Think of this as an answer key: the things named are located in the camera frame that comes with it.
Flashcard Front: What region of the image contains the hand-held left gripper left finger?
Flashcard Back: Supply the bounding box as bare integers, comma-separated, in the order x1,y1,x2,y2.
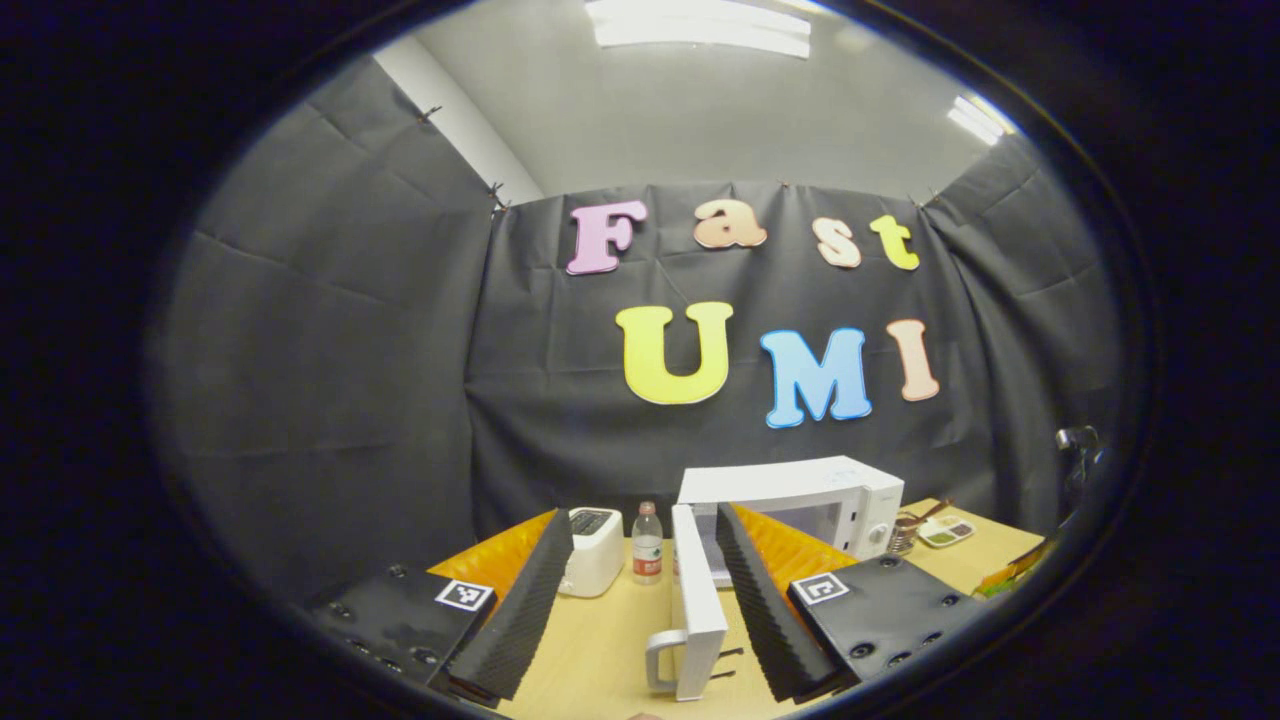
303,507,576,701

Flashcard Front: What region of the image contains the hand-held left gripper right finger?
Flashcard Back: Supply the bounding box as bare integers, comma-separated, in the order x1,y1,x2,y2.
714,502,989,704

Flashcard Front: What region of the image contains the toast lettuce sandwich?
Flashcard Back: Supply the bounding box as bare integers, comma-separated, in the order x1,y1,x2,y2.
974,563,1043,602

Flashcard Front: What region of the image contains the white microwave oven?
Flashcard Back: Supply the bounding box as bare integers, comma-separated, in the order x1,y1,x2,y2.
645,455,906,703

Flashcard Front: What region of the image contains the white toaster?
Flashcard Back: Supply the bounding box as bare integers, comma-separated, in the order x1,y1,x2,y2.
558,507,626,599

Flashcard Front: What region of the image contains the white divided seasoning tray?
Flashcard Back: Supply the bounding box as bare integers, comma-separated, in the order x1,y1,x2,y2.
918,514,976,549

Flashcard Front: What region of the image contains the clear plastic water bottle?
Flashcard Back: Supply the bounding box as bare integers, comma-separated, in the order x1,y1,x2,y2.
632,501,665,586

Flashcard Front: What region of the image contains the black backdrop cloth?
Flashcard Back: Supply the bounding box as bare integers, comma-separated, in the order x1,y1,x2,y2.
150,55,1126,601

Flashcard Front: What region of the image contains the small ceiling light panel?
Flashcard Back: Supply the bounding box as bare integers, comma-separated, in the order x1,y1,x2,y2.
948,94,1017,147

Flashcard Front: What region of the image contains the large ceiling light panel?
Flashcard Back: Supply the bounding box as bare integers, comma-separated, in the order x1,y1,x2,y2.
585,0,813,59

